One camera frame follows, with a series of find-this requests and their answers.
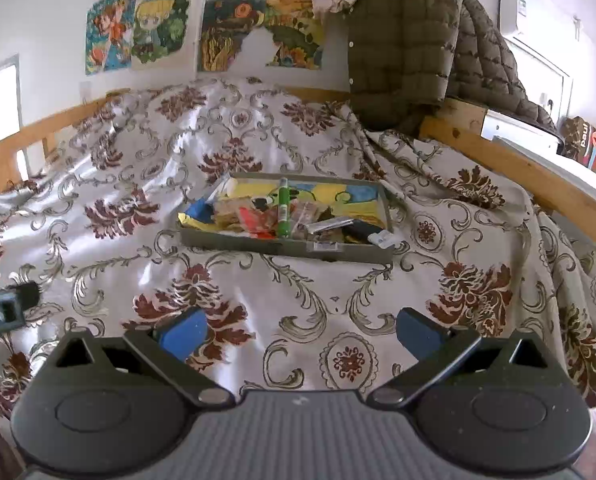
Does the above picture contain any clear nut snack packet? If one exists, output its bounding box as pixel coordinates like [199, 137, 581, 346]
[293, 202, 329, 232]

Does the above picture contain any white air conditioner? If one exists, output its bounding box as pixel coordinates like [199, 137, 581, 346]
[498, 0, 530, 37]

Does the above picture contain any yellow orange painted wall poster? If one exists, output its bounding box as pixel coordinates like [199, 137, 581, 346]
[196, 0, 325, 74]

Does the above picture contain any printed bag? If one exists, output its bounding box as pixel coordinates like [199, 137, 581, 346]
[557, 116, 596, 182]

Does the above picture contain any green tube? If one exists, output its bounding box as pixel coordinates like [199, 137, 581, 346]
[276, 177, 293, 239]

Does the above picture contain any dark blue snack packet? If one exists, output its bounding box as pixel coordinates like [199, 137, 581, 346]
[347, 222, 385, 246]

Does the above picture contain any white door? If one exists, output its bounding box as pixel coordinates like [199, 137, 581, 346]
[515, 35, 575, 127]

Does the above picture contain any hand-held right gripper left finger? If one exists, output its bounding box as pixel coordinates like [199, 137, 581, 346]
[55, 307, 236, 407]

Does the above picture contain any white board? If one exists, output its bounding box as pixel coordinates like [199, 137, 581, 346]
[480, 109, 596, 213]

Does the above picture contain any grey tray with cartoon print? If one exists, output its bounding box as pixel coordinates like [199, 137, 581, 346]
[178, 172, 396, 266]

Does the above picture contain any orange snack packet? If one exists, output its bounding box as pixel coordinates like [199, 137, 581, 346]
[238, 207, 279, 242]

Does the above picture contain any olive quilted jacket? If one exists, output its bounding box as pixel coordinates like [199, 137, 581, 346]
[347, 0, 560, 134]

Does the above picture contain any anime characters wall poster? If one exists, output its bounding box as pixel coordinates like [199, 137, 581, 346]
[84, 0, 192, 77]

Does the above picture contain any wooden bed frame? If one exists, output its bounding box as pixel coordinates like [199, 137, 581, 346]
[0, 87, 596, 257]

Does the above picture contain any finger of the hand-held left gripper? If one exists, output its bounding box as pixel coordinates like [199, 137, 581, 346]
[8, 282, 41, 313]

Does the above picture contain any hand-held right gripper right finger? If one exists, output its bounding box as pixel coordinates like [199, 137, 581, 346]
[367, 307, 553, 407]

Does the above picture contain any floral bedspread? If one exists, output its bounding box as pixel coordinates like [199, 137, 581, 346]
[0, 76, 596, 421]

